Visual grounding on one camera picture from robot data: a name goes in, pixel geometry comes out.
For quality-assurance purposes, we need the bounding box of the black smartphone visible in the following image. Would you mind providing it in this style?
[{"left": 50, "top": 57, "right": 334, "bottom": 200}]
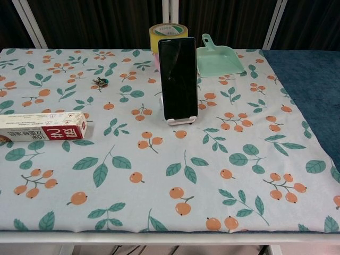
[{"left": 158, "top": 37, "right": 198, "bottom": 122}]

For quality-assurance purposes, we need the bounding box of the white phone stand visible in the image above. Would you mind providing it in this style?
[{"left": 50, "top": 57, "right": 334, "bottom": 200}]
[{"left": 159, "top": 91, "right": 199, "bottom": 127}]

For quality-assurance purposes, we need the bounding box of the floral printed tablecloth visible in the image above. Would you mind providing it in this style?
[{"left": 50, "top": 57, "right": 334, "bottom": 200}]
[{"left": 0, "top": 48, "right": 340, "bottom": 234}]

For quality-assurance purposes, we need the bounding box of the mint green dustpan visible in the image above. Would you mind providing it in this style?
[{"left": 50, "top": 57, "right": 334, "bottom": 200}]
[{"left": 196, "top": 33, "right": 245, "bottom": 78}]

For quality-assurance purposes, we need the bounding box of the yellow tape roll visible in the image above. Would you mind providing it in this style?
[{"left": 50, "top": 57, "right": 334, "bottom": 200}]
[{"left": 148, "top": 23, "right": 189, "bottom": 55}]

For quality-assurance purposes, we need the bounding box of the long white cardboard box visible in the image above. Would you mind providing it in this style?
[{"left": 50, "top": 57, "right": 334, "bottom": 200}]
[{"left": 0, "top": 111, "right": 88, "bottom": 143}]

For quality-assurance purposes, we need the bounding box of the dark pleated curtain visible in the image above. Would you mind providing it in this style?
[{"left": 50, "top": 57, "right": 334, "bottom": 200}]
[{"left": 0, "top": 0, "right": 340, "bottom": 51}]

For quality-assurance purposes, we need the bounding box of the blue felt cloth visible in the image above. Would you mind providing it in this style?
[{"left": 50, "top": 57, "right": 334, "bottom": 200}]
[{"left": 259, "top": 49, "right": 340, "bottom": 184}]

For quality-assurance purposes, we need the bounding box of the white metal frame post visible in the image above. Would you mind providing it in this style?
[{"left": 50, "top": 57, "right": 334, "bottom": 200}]
[
  {"left": 161, "top": 0, "right": 180, "bottom": 26},
  {"left": 12, "top": 0, "right": 47, "bottom": 49},
  {"left": 263, "top": 0, "right": 288, "bottom": 51}
]

